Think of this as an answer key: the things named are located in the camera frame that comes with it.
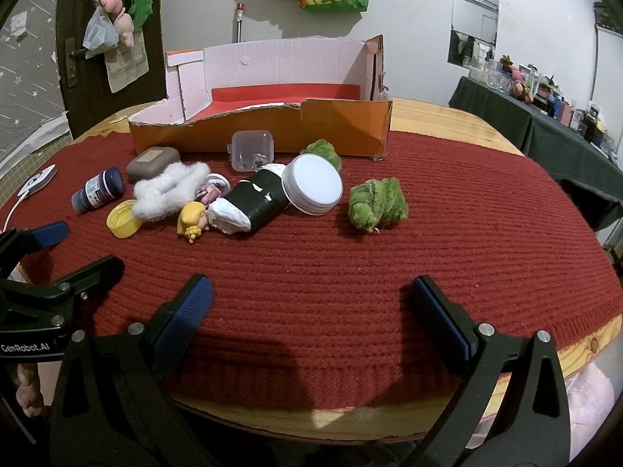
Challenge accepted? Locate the white fluffy star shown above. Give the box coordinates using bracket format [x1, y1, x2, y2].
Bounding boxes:
[132, 160, 211, 222]

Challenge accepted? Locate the green plush toy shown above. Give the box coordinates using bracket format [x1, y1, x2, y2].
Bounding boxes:
[127, 0, 154, 30]

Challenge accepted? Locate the red paper liner sheet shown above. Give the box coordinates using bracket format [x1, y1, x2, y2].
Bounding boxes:
[187, 84, 361, 120]

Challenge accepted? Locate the blond doll figure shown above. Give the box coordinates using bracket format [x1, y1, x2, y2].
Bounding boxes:
[176, 201, 211, 244]

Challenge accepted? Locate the row of bottles and boxes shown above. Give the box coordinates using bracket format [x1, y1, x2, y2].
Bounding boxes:
[462, 53, 623, 161]

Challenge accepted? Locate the cluttered dark side table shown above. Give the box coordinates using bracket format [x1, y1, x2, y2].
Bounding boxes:
[448, 75, 623, 234]

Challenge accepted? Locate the white square device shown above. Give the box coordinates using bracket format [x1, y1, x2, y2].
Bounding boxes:
[18, 164, 58, 199]

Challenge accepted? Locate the red knitted mat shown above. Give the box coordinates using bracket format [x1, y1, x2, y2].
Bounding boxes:
[0, 129, 623, 402]

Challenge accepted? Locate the green fuzzy plush ball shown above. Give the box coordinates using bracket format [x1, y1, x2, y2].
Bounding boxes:
[348, 177, 410, 232]
[300, 139, 343, 172]

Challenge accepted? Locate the clear plastic box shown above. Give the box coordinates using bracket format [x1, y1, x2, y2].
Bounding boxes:
[230, 130, 274, 172]

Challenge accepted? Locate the pink-haired figure capsule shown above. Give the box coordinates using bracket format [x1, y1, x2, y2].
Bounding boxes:
[197, 174, 232, 205]

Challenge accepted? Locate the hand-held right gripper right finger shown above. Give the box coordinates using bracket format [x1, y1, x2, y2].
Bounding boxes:
[409, 275, 572, 467]

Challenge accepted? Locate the white cable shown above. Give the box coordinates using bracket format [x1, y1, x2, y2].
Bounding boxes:
[0, 193, 25, 233]

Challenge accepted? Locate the dark brown door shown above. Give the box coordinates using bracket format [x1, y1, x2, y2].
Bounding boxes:
[56, 0, 164, 139]

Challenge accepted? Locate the orange cardboard box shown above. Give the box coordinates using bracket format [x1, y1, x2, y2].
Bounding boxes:
[128, 35, 393, 161]

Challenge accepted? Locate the dark blue ink bottle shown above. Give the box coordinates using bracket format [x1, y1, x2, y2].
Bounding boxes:
[71, 167, 126, 214]

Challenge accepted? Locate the brown rounded case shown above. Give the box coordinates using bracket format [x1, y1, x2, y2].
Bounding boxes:
[127, 146, 181, 183]

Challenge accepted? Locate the yellow bottle cap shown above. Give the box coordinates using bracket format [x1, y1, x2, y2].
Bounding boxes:
[106, 199, 144, 238]

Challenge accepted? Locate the round tin white lid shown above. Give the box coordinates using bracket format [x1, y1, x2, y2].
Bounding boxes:
[281, 154, 344, 216]

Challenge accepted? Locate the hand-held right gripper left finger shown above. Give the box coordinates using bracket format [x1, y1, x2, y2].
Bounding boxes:
[49, 274, 220, 467]

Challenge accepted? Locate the black white roll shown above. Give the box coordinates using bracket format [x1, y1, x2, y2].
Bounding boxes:
[207, 163, 288, 235]

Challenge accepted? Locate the wall mirror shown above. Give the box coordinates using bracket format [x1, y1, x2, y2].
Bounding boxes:
[447, 0, 500, 66]

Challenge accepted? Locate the metal rack frame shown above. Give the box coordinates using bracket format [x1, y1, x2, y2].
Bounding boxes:
[590, 24, 600, 105]

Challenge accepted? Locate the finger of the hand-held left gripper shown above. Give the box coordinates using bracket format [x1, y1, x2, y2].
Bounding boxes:
[19, 255, 124, 332]
[0, 222, 70, 278]

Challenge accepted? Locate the clear plastic bag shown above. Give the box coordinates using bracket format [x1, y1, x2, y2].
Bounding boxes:
[83, 7, 120, 59]

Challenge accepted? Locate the beige printed pouch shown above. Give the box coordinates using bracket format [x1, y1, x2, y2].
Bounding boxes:
[104, 34, 149, 93]

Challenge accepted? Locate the pink cloth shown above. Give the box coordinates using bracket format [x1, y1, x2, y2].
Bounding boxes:
[560, 364, 615, 430]

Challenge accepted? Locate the pink doll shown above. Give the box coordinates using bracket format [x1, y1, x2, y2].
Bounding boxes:
[510, 68, 530, 102]

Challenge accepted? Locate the pink plush toy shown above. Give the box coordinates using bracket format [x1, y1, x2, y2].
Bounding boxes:
[100, 0, 137, 47]

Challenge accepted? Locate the person's left hand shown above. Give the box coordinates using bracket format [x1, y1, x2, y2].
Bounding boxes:
[16, 364, 50, 418]

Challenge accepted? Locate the door handle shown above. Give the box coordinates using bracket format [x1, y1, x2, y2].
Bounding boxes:
[65, 38, 88, 89]

